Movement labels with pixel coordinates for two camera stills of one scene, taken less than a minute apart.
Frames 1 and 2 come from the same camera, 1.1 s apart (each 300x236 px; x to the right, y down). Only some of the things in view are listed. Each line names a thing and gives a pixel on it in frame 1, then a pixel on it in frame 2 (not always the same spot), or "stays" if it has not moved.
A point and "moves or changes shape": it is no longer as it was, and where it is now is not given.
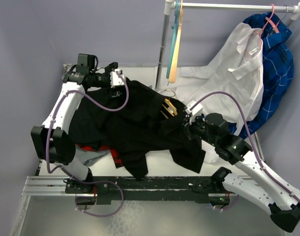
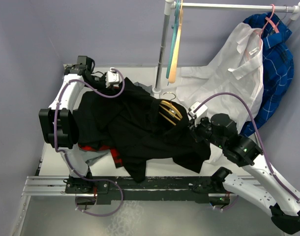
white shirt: (231, 86) stays
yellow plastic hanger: (170, 105) moves or changes shape
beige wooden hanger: (175, 60) stays
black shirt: (141, 126) stays
